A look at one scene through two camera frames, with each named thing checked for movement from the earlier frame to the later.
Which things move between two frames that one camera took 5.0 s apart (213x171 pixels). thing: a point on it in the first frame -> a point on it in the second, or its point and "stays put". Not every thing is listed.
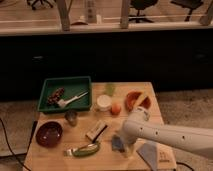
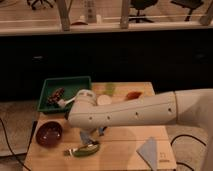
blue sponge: x=116 y=144 -> x=85 y=137
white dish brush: x=63 y=102 stays put
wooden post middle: x=124 y=14 stays put
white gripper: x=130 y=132 -> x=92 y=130
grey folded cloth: x=148 y=151 stays put
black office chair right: x=188 y=4 stays put
